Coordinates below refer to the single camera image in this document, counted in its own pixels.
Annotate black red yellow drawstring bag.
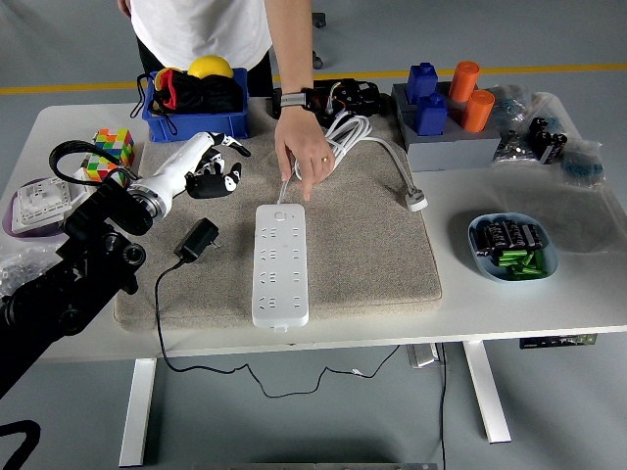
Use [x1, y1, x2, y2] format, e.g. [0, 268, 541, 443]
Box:
[130, 68, 246, 136]

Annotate orange cylinder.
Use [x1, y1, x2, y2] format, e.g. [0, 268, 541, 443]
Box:
[459, 89, 497, 134]
[448, 60, 481, 104]

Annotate clear bag of small hardware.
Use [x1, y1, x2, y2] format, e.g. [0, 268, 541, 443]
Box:
[0, 242, 65, 296]

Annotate person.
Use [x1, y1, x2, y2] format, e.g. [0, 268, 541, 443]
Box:
[117, 0, 275, 99]

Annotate yellow ball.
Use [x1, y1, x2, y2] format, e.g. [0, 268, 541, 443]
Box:
[187, 55, 235, 80]

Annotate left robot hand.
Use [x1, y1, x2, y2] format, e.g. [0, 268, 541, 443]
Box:
[130, 130, 252, 201]

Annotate pile of green batteries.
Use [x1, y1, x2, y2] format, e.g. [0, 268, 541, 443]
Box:
[497, 248, 548, 281]

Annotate black plug with cord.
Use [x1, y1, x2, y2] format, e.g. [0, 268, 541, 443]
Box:
[154, 217, 406, 399]

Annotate white table leg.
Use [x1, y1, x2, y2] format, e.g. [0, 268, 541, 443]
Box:
[462, 341, 513, 446]
[119, 357, 158, 469]

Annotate black electronic device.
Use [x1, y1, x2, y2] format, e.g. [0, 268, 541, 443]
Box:
[270, 77, 384, 129]

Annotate blue plastic bin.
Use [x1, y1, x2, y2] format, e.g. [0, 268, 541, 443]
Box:
[141, 67, 252, 144]

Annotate pile of black capacitors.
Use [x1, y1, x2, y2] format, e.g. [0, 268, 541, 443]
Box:
[470, 218, 548, 259]

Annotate clear bag of metal screws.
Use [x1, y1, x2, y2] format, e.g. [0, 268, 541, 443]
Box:
[492, 129, 538, 167]

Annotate clear bag of blue parts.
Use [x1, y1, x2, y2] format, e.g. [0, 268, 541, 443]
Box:
[560, 140, 606, 191]

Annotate blue peg block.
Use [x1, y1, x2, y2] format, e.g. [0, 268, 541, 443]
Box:
[413, 92, 450, 137]
[407, 62, 440, 106]

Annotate light blue dish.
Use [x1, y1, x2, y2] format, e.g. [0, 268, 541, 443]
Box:
[467, 211, 560, 284]

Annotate large white socket panel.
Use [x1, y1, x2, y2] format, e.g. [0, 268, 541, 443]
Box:
[10, 176, 92, 235]

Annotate grey block base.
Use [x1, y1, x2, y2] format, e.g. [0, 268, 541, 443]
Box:
[391, 81, 504, 173]

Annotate black wrist watch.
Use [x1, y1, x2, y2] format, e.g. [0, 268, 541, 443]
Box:
[279, 87, 317, 109]

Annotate black table control box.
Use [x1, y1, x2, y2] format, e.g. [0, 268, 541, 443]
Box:
[519, 334, 600, 351]

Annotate metal plate under table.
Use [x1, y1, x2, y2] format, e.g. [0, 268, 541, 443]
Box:
[407, 344, 441, 368]

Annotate person's left hand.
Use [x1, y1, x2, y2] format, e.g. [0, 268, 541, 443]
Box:
[273, 103, 337, 202]

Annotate grey-brown mat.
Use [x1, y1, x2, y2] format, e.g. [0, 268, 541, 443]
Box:
[113, 95, 445, 334]

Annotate white power strip with cord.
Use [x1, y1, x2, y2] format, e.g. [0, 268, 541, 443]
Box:
[251, 115, 430, 334]

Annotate clear bag of black capacitors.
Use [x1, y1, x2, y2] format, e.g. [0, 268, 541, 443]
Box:
[527, 116, 570, 166]

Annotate clear bag of blue resistors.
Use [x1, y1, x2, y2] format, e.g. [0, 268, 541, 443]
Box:
[489, 83, 535, 129]

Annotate multicoloured puzzle cube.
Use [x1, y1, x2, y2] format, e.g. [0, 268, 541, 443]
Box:
[80, 127, 136, 183]

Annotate black hanging cable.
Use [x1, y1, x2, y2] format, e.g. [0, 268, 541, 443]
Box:
[438, 342, 450, 470]

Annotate large clear plastic bag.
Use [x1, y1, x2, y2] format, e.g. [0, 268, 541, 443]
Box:
[489, 91, 627, 255]

